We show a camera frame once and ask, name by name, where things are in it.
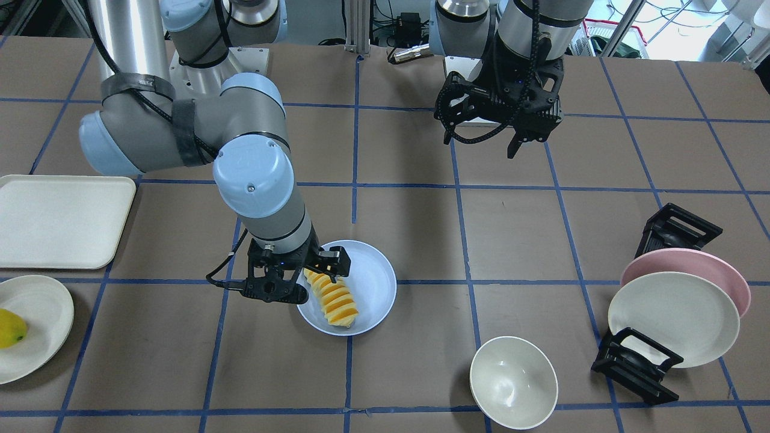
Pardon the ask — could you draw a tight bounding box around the cream plate in rack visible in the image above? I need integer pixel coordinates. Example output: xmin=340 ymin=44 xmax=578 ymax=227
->
xmin=608 ymin=272 xmax=741 ymax=368

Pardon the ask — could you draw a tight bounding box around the yellow lemon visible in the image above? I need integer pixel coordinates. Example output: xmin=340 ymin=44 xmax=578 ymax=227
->
xmin=1 ymin=308 xmax=28 ymax=349

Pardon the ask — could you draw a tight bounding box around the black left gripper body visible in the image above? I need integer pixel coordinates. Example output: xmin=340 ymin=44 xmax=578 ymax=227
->
xmin=434 ymin=58 xmax=564 ymax=145

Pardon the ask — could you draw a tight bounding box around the pink plate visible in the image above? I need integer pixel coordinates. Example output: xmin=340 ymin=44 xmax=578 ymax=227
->
xmin=620 ymin=248 xmax=753 ymax=318

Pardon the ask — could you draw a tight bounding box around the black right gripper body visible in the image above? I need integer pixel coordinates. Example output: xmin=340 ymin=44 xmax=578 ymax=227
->
xmin=240 ymin=229 xmax=320 ymax=289

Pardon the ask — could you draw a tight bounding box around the cream rectangular tray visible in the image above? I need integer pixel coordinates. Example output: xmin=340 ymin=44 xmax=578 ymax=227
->
xmin=1 ymin=174 xmax=137 ymax=269

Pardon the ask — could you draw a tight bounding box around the black cable bundle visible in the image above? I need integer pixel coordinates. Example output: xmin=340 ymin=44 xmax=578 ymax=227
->
xmin=318 ymin=0 xmax=449 ymax=49

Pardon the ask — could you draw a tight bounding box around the cream plate under lemon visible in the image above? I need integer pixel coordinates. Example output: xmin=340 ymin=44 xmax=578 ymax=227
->
xmin=1 ymin=275 xmax=74 ymax=384

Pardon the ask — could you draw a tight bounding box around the aluminium frame post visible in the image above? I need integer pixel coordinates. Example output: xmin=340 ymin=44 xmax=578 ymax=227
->
xmin=342 ymin=0 xmax=373 ymax=57

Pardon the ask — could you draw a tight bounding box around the light blue plate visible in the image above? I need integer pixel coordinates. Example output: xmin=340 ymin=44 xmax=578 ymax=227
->
xmin=298 ymin=239 xmax=396 ymax=336

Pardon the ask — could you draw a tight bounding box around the black dish rack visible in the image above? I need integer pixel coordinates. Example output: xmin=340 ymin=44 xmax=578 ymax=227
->
xmin=591 ymin=203 xmax=723 ymax=406

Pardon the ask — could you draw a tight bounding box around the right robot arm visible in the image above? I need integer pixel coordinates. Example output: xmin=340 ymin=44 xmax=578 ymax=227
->
xmin=79 ymin=1 xmax=350 ymax=304

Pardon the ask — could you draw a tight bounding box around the cream bowl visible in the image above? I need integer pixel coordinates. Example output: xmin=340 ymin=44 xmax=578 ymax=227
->
xmin=469 ymin=336 xmax=560 ymax=431

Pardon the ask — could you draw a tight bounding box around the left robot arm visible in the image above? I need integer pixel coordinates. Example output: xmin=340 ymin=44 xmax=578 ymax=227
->
xmin=429 ymin=1 xmax=592 ymax=159

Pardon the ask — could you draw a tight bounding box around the striped bread loaf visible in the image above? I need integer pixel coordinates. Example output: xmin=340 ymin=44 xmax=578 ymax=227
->
xmin=303 ymin=269 xmax=359 ymax=327

